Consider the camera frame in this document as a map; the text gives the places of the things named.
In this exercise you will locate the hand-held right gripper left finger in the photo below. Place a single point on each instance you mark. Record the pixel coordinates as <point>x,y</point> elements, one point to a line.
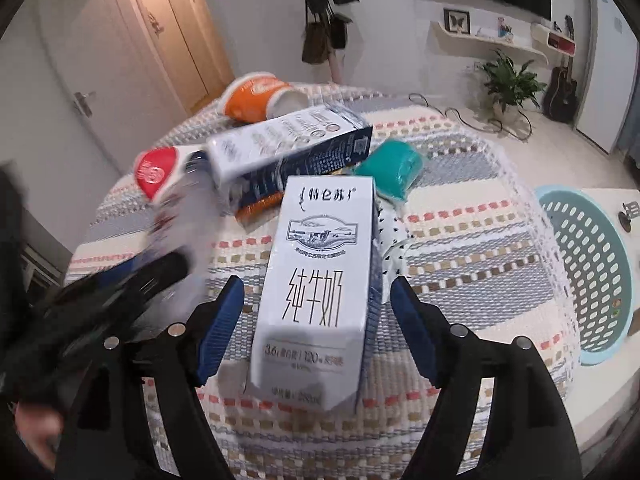
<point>220,325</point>

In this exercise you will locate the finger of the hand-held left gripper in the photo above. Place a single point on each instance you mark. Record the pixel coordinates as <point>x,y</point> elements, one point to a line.
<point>145,277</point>

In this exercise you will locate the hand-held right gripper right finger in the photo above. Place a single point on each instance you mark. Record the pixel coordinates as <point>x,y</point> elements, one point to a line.
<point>415,330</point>

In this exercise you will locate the white polka-dot bag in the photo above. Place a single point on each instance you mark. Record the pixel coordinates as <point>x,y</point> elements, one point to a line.
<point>390,240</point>

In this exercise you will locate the white milk carton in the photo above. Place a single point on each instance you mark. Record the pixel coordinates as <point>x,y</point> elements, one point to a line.
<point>310,280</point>

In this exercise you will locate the clear plastic bottle red label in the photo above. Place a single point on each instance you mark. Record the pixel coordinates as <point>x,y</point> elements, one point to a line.
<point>155,170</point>

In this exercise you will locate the orange snack packet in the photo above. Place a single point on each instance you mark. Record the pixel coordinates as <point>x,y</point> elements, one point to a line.
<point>255,210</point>

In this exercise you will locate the teal packet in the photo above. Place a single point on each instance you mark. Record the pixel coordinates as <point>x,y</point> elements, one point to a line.
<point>395,167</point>

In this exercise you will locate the light blue plastic basket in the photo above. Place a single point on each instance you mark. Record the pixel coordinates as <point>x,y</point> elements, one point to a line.
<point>595,357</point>

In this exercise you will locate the white and dark blue carton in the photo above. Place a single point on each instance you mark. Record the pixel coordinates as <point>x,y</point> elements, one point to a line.
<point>280,145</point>

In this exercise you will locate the orange paper cup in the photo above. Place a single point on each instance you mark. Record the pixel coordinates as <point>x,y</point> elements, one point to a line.
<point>245,102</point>

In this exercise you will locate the person's left hand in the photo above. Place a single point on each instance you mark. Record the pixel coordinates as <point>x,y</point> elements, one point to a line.
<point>35,435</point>

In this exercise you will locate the striped woven blanket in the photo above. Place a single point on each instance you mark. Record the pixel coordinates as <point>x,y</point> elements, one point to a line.
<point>475,240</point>

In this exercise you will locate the white door with ornament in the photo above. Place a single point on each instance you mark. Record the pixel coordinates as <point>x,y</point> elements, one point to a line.
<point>175,45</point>

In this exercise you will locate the dark phone stand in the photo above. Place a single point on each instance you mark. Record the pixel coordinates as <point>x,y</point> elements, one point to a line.
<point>630,208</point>

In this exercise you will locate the green potted plant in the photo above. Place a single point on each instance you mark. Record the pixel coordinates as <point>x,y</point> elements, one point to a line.
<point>510,82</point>

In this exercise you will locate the black guitar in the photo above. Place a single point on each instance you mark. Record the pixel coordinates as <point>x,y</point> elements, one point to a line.
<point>560,97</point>

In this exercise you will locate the pink coat rack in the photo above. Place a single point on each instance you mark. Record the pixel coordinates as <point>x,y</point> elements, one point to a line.
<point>336,67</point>

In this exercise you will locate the brown handbag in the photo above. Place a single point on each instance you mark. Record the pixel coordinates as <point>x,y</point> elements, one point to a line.
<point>314,45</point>

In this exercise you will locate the black handbag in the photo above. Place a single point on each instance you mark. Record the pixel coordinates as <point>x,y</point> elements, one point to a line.
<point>339,32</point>

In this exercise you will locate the framed butterfly picture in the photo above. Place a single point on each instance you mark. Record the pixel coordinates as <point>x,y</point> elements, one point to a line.
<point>456,21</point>

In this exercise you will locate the colourful pen holder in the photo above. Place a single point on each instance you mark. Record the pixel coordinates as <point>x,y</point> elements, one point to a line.
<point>505,29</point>

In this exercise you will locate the white and red oval shelf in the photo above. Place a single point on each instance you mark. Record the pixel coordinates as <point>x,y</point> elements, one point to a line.
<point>560,42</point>

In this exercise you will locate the white wavy wall shelf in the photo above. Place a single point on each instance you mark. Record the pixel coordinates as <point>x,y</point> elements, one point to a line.
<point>480,42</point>

